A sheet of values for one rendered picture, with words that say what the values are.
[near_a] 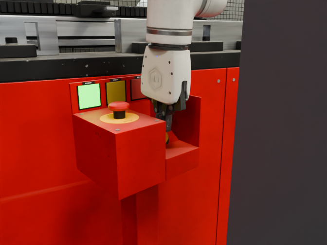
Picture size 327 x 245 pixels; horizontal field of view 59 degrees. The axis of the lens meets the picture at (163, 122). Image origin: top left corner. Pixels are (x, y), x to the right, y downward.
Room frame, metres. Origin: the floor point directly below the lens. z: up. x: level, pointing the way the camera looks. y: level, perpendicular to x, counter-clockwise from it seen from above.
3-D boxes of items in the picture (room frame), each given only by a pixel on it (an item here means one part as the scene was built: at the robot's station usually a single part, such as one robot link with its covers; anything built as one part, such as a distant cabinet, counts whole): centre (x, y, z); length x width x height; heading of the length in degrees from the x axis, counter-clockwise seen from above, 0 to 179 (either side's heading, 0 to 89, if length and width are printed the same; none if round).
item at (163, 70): (0.57, -0.01, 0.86); 0.10 x 0.07 x 0.11; 41
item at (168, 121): (0.56, -0.01, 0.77); 0.03 x 0.03 x 0.07; 41
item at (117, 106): (0.52, 0.08, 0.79); 0.04 x 0.04 x 0.04
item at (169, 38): (0.56, -0.01, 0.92); 0.09 x 0.08 x 0.03; 41
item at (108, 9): (1.03, 0.21, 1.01); 0.26 x 0.12 x 0.05; 28
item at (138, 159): (0.55, 0.05, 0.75); 0.20 x 0.16 x 0.18; 131
